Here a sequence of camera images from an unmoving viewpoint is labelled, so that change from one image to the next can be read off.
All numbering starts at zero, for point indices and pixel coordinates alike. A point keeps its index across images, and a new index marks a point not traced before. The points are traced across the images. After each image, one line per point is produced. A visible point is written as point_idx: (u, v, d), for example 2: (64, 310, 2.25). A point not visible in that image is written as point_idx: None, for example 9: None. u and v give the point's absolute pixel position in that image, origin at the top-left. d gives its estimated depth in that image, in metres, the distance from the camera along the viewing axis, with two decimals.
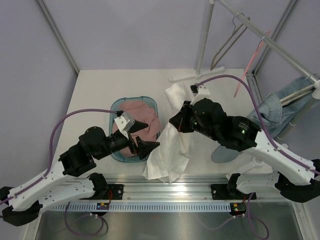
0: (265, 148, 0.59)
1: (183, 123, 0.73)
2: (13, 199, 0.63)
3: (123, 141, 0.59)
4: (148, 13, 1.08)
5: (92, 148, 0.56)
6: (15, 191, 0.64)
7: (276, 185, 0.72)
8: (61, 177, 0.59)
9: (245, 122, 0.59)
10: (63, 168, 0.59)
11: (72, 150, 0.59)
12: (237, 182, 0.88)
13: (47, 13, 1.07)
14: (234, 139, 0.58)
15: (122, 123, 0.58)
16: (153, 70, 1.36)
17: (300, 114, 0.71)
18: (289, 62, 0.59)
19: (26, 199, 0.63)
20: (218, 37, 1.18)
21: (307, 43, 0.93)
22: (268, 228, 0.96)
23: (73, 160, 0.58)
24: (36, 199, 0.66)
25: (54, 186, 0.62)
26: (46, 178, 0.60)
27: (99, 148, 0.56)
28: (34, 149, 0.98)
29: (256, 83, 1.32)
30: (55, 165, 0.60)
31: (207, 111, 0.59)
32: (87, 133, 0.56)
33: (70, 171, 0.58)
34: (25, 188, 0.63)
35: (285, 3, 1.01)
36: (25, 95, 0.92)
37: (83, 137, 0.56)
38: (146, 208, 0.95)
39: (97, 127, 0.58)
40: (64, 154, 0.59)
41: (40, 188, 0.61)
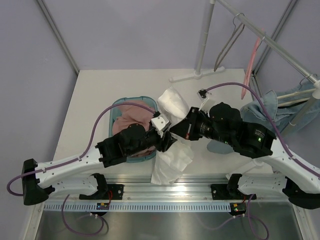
0: (280, 156, 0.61)
1: (192, 131, 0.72)
2: (41, 172, 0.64)
3: (154, 138, 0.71)
4: (149, 13, 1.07)
5: (131, 142, 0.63)
6: (45, 166, 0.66)
7: (283, 190, 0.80)
8: (96, 163, 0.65)
9: (260, 128, 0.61)
10: (99, 155, 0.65)
11: (108, 141, 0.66)
12: (239, 183, 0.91)
13: (47, 12, 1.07)
14: (250, 146, 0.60)
15: (161, 123, 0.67)
16: (153, 70, 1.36)
17: (298, 115, 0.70)
18: (289, 61, 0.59)
19: (55, 176, 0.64)
20: (219, 37, 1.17)
21: (307, 43, 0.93)
22: (268, 229, 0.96)
23: (108, 152, 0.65)
24: (61, 179, 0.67)
25: (83, 170, 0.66)
26: (81, 160, 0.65)
27: (136, 144, 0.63)
28: (34, 149, 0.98)
29: (255, 83, 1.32)
30: (92, 151, 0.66)
31: (225, 117, 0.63)
32: (130, 128, 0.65)
33: (105, 160, 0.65)
34: (56, 165, 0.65)
35: (285, 3, 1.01)
36: (25, 95, 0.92)
37: (125, 131, 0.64)
38: (146, 208, 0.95)
39: (138, 125, 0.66)
40: (101, 144, 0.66)
41: (74, 168, 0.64)
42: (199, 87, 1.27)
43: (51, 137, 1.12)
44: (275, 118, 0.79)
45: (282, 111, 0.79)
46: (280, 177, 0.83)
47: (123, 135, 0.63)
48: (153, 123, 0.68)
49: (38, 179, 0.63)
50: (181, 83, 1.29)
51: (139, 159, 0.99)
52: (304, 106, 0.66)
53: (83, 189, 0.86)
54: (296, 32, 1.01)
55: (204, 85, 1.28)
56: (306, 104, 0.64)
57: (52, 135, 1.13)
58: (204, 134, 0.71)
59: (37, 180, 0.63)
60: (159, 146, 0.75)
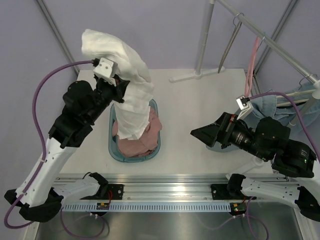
0: (319, 179, 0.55)
1: (226, 141, 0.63)
2: (24, 196, 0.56)
3: (110, 92, 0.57)
4: (149, 13, 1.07)
5: (81, 103, 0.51)
6: (22, 188, 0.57)
7: (296, 201, 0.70)
8: (60, 151, 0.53)
9: (306, 148, 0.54)
10: (58, 142, 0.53)
11: (59, 121, 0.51)
12: (242, 185, 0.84)
13: (47, 12, 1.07)
14: (294, 167, 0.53)
15: (107, 68, 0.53)
16: (153, 70, 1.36)
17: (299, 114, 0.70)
18: (288, 61, 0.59)
19: (38, 190, 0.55)
20: (218, 37, 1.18)
21: (307, 43, 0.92)
22: (268, 230, 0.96)
23: (65, 130, 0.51)
24: (50, 186, 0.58)
25: (60, 165, 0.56)
26: (47, 160, 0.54)
27: (87, 101, 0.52)
28: (35, 149, 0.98)
29: (255, 83, 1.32)
30: (51, 143, 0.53)
31: (278, 135, 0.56)
32: (69, 91, 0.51)
33: (68, 141, 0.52)
34: (30, 180, 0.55)
35: (284, 4, 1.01)
36: (25, 95, 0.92)
37: (66, 96, 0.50)
38: (146, 208, 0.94)
39: (78, 82, 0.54)
40: (55, 130, 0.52)
41: (47, 171, 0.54)
42: (199, 87, 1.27)
43: None
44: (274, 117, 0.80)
45: (281, 111, 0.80)
46: (293, 188, 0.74)
47: (68, 101, 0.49)
48: (98, 74, 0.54)
49: (25, 203, 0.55)
50: (181, 83, 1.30)
51: (139, 159, 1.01)
52: (304, 106, 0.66)
53: (89, 188, 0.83)
54: (295, 33, 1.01)
55: (204, 85, 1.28)
56: (307, 103, 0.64)
57: None
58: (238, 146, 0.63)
59: (27, 204, 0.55)
60: (119, 98, 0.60)
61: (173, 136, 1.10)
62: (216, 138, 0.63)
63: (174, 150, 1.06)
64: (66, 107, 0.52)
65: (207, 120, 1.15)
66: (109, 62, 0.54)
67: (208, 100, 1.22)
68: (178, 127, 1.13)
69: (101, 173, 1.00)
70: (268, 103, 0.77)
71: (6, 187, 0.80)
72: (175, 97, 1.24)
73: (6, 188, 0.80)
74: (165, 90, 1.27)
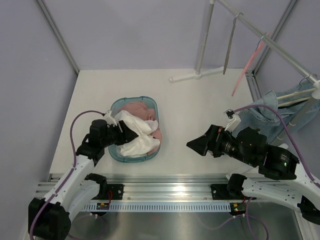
0: (302, 179, 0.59)
1: (216, 149, 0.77)
2: (54, 197, 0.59)
3: (116, 133, 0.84)
4: (149, 13, 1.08)
5: (102, 132, 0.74)
6: (50, 192, 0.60)
7: (298, 204, 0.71)
8: (88, 163, 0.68)
9: (286, 152, 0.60)
10: (85, 158, 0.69)
11: (84, 146, 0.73)
12: (243, 185, 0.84)
13: (47, 12, 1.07)
14: (275, 171, 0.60)
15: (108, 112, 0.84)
16: (152, 70, 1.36)
17: (299, 115, 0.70)
18: (288, 61, 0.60)
19: (68, 191, 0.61)
20: (218, 38, 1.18)
21: (307, 43, 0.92)
22: (268, 230, 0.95)
23: (90, 151, 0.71)
24: (72, 195, 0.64)
25: (82, 178, 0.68)
26: (76, 168, 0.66)
27: (104, 132, 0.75)
28: (36, 148, 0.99)
29: (255, 83, 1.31)
30: (80, 158, 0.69)
31: (254, 144, 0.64)
32: (94, 123, 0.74)
33: (93, 158, 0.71)
34: (61, 183, 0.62)
35: (284, 4, 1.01)
36: (26, 94, 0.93)
37: (93, 125, 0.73)
38: (146, 208, 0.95)
39: (98, 119, 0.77)
40: (79, 151, 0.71)
41: (76, 175, 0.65)
42: (199, 87, 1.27)
43: (52, 137, 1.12)
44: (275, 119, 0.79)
45: (282, 111, 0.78)
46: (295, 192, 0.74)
47: (95, 130, 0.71)
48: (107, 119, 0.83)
49: (56, 202, 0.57)
50: (181, 83, 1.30)
51: (139, 159, 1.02)
52: (305, 105, 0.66)
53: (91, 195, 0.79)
54: (295, 33, 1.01)
55: (204, 85, 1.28)
56: (307, 103, 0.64)
57: (53, 135, 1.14)
58: (227, 153, 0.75)
59: (57, 203, 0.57)
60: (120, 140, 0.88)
61: (172, 136, 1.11)
62: (207, 147, 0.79)
63: (174, 150, 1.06)
64: (87, 135, 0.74)
65: (207, 120, 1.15)
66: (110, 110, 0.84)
67: (208, 100, 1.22)
68: (178, 128, 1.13)
69: (101, 173, 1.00)
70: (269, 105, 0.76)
71: (7, 187, 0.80)
72: (175, 98, 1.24)
73: (6, 187, 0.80)
74: (165, 90, 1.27)
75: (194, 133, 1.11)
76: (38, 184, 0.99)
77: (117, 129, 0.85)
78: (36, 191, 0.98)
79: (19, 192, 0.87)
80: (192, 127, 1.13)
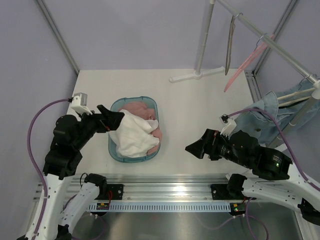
0: (296, 180, 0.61)
1: (213, 152, 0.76)
2: (37, 237, 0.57)
3: (93, 124, 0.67)
4: (148, 13, 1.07)
5: (72, 133, 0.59)
6: (32, 230, 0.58)
7: (298, 205, 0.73)
8: (62, 184, 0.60)
9: (278, 153, 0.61)
10: (57, 178, 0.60)
11: (50, 157, 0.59)
12: (243, 185, 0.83)
13: (47, 11, 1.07)
14: (268, 171, 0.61)
15: (77, 99, 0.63)
16: (153, 70, 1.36)
17: (299, 115, 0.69)
18: (288, 61, 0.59)
19: (49, 226, 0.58)
20: (219, 37, 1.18)
21: (307, 43, 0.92)
22: (268, 231, 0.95)
23: (60, 161, 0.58)
24: (57, 221, 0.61)
25: (62, 198, 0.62)
26: (49, 196, 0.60)
27: (75, 131, 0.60)
28: (36, 148, 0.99)
29: (255, 83, 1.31)
30: (50, 179, 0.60)
31: (245, 146, 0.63)
32: (57, 124, 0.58)
33: (65, 172, 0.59)
34: (39, 220, 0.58)
35: (284, 4, 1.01)
36: (25, 94, 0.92)
37: (56, 129, 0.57)
38: (146, 208, 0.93)
39: (62, 116, 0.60)
40: (48, 163, 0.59)
41: (51, 206, 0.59)
42: (199, 87, 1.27)
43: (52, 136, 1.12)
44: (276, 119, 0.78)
45: (282, 111, 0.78)
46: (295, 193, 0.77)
47: (61, 134, 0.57)
48: (76, 108, 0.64)
49: None
50: (181, 83, 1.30)
51: (139, 159, 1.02)
52: (305, 105, 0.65)
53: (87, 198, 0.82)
54: (294, 33, 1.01)
55: (203, 85, 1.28)
56: (307, 103, 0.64)
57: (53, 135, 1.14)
58: (224, 156, 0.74)
59: None
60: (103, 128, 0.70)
61: (172, 136, 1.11)
62: (204, 149, 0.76)
63: (174, 150, 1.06)
64: (54, 140, 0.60)
65: (207, 120, 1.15)
66: (78, 95, 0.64)
67: (208, 100, 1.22)
68: (178, 128, 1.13)
69: (102, 173, 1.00)
70: (270, 105, 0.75)
71: (7, 187, 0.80)
72: (175, 98, 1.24)
73: (6, 187, 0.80)
74: (165, 90, 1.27)
75: (193, 132, 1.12)
76: (38, 184, 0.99)
77: (94, 118, 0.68)
78: (36, 191, 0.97)
79: (19, 193, 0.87)
80: (192, 127, 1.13)
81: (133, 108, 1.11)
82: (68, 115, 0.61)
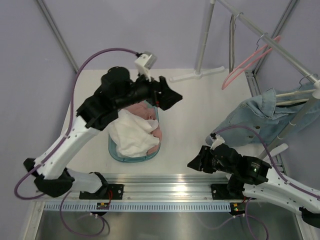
0: (275, 182, 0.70)
1: (207, 166, 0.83)
2: (41, 167, 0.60)
3: (145, 90, 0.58)
4: (149, 13, 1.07)
5: (116, 89, 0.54)
6: (41, 159, 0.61)
7: (299, 208, 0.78)
8: (85, 131, 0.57)
9: (257, 161, 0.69)
10: (84, 122, 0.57)
11: (89, 102, 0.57)
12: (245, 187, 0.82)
13: (46, 11, 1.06)
14: (249, 177, 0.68)
15: (144, 58, 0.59)
16: (152, 70, 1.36)
17: (298, 116, 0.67)
18: (288, 60, 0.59)
19: (55, 165, 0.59)
20: (219, 37, 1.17)
21: (307, 42, 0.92)
22: (268, 231, 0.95)
23: (94, 111, 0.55)
24: (65, 164, 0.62)
25: (78, 146, 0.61)
26: (69, 137, 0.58)
27: (122, 88, 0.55)
28: (36, 148, 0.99)
29: (256, 83, 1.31)
30: (77, 121, 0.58)
31: (225, 155, 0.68)
32: (109, 72, 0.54)
33: (93, 123, 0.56)
34: (50, 153, 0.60)
35: (284, 4, 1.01)
36: (25, 94, 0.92)
37: (105, 77, 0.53)
38: (146, 208, 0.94)
39: (119, 67, 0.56)
40: (82, 108, 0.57)
41: (66, 147, 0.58)
42: (198, 87, 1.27)
43: (52, 136, 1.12)
44: (273, 116, 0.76)
45: (282, 110, 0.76)
46: None
47: (106, 85, 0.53)
48: (138, 66, 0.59)
49: (41, 174, 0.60)
50: (181, 83, 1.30)
51: (139, 159, 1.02)
52: (303, 107, 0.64)
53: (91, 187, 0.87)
54: (295, 32, 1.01)
55: (204, 85, 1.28)
56: (305, 106, 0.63)
57: (53, 135, 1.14)
58: (215, 168, 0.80)
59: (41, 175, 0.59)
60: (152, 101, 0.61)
61: (172, 136, 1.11)
62: (201, 164, 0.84)
63: (174, 150, 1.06)
64: (100, 88, 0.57)
65: (207, 120, 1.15)
66: (149, 55, 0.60)
67: (208, 100, 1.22)
68: (178, 128, 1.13)
69: (102, 173, 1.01)
70: (268, 101, 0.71)
71: (7, 186, 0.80)
72: None
73: (6, 187, 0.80)
74: None
75: (194, 132, 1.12)
76: None
77: (150, 85, 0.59)
78: (36, 191, 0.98)
79: (19, 193, 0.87)
80: (192, 127, 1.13)
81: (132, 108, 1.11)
82: (125, 68, 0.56)
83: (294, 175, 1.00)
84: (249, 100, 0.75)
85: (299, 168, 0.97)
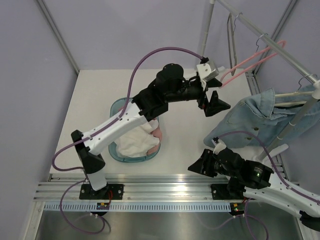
0: (278, 187, 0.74)
1: (209, 169, 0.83)
2: (89, 140, 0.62)
3: (196, 92, 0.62)
4: (149, 13, 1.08)
5: (169, 86, 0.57)
6: (90, 133, 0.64)
7: (300, 211, 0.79)
8: (137, 118, 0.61)
9: (259, 165, 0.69)
10: (137, 110, 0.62)
11: (145, 93, 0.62)
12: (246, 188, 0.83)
13: (46, 11, 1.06)
14: (252, 181, 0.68)
15: (205, 71, 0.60)
16: (152, 70, 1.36)
17: (297, 117, 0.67)
18: (288, 61, 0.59)
19: (102, 141, 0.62)
20: (218, 37, 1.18)
21: (307, 43, 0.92)
22: (268, 231, 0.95)
23: (147, 104, 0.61)
24: (109, 143, 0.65)
25: (125, 130, 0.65)
26: (122, 119, 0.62)
27: (174, 87, 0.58)
28: (36, 147, 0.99)
29: (256, 83, 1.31)
30: (131, 107, 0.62)
31: (229, 160, 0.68)
32: (164, 69, 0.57)
33: (146, 112, 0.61)
34: (101, 129, 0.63)
35: (284, 4, 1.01)
36: (26, 94, 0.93)
37: (161, 73, 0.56)
38: (146, 208, 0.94)
39: (174, 64, 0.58)
40: (139, 97, 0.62)
41: (118, 128, 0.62)
42: None
43: (52, 136, 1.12)
44: (272, 117, 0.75)
45: (281, 111, 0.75)
46: None
47: (160, 82, 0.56)
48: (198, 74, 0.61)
49: (87, 146, 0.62)
50: None
51: (139, 160, 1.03)
52: (302, 108, 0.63)
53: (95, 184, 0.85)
54: (294, 32, 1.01)
55: None
56: (303, 107, 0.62)
57: (53, 135, 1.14)
58: (217, 171, 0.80)
59: (88, 148, 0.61)
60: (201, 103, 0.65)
61: (172, 136, 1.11)
62: (203, 167, 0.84)
63: (174, 150, 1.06)
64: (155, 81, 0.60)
65: (206, 120, 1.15)
66: (213, 69, 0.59)
67: None
68: (178, 128, 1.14)
69: None
70: (267, 100, 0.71)
71: (7, 187, 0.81)
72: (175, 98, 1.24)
73: (6, 187, 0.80)
74: None
75: (194, 132, 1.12)
76: (38, 184, 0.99)
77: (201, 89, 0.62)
78: (36, 191, 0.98)
79: (19, 193, 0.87)
80: (192, 127, 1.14)
81: None
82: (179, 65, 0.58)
83: (294, 175, 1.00)
84: (248, 98, 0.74)
85: (299, 168, 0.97)
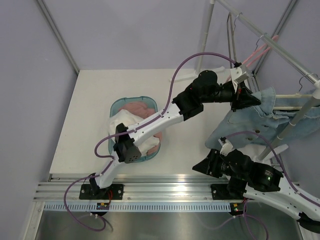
0: (286, 191, 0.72)
1: (214, 170, 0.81)
2: (133, 133, 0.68)
3: (229, 95, 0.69)
4: (149, 13, 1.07)
5: (204, 90, 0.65)
6: (134, 127, 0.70)
7: (299, 214, 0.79)
8: (177, 116, 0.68)
9: (269, 168, 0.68)
10: (178, 109, 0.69)
11: (183, 95, 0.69)
12: (247, 189, 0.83)
13: (46, 11, 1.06)
14: (261, 184, 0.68)
15: (236, 73, 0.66)
16: (152, 69, 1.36)
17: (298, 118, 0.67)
18: (289, 61, 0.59)
19: (145, 134, 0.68)
20: (218, 37, 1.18)
21: (306, 42, 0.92)
22: (268, 231, 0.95)
23: (185, 105, 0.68)
24: (149, 137, 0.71)
25: (165, 126, 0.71)
26: (163, 116, 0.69)
27: (208, 90, 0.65)
28: (36, 147, 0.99)
29: (256, 83, 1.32)
30: (172, 106, 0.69)
31: (239, 163, 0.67)
32: (200, 76, 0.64)
33: (185, 113, 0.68)
34: (145, 123, 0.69)
35: (284, 4, 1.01)
36: (25, 94, 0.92)
37: (197, 80, 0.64)
38: (146, 208, 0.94)
39: (208, 71, 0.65)
40: (178, 98, 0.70)
41: (160, 124, 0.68)
42: None
43: (52, 136, 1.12)
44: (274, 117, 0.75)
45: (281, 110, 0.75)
46: None
47: (196, 86, 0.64)
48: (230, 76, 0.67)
49: (132, 138, 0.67)
50: (180, 83, 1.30)
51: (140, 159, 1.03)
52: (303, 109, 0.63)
53: (104, 181, 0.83)
54: (294, 33, 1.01)
55: None
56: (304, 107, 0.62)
57: (53, 135, 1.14)
58: (224, 172, 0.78)
59: (132, 139, 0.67)
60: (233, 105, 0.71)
61: (172, 136, 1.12)
62: (209, 167, 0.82)
63: (174, 150, 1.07)
64: (191, 85, 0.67)
65: (206, 120, 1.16)
66: (244, 72, 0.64)
67: None
68: (178, 128, 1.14)
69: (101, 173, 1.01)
70: (267, 95, 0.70)
71: (7, 187, 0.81)
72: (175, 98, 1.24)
73: (6, 187, 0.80)
74: (165, 90, 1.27)
75: (194, 132, 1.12)
76: (38, 184, 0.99)
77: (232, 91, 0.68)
78: (36, 191, 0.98)
79: (18, 193, 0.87)
80: (192, 127, 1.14)
81: (133, 108, 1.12)
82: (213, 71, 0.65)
83: (294, 175, 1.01)
84: None
85: (299, 168, 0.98)
